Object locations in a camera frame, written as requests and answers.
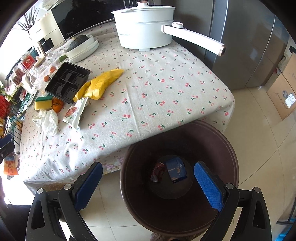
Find black microwave oven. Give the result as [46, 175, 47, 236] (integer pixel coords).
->
[51, 0, 126, 40]

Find yellow green sponge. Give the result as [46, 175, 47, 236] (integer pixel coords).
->
[35, 94, 53, 110]

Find orange peel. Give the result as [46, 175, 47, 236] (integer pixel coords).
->
[52, 97, 64, 114]

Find crushed red drink can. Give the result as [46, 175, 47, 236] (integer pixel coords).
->
[151, 162, 166, 182]

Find cherry pattern tablecloth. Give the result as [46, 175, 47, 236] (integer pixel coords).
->
[19, 22, 235, 185]

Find cardboard box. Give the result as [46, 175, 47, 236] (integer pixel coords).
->
[267, 53, 296, 120]

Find stainless steel refrigerator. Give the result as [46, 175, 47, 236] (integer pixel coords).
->
[161, 1, 290, 90]

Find yellow plastic bag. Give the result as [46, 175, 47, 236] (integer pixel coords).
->
[72, 69, 124, 102]

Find red label glass jar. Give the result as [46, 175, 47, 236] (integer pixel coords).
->
[21, 54, 36, 70]

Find white electric cooking pot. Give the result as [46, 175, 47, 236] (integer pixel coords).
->
[112, 1, 226, 56]

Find pecan kernels snack bag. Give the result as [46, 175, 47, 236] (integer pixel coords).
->
[63, 97, 89, 129]

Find orange tangerine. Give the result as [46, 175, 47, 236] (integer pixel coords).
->
[44, 75, 51, 82]
[50, 66, 56, 74]

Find black wire basket rack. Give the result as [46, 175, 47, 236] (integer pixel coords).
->
[1, 86, 28, 150]

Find stacked white plates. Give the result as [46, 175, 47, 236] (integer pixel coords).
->
[66, 38, 99, 63]

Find black plastic food tray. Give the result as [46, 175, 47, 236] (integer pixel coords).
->
[45, 62, 90, 103]

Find white tissue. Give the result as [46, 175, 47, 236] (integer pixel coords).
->
[32, 109, 58, 136]

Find brown round trash bin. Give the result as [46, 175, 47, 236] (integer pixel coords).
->
[120, 120, 239, 237]

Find white oval bowl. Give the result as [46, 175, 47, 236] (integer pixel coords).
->
[66, 35, 95, 58]

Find dark blue biscuit box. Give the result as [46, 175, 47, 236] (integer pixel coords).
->
[165, 156, 187, 184]

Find dark green pumpkin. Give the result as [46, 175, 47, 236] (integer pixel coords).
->
[66, 35, 89, 52]

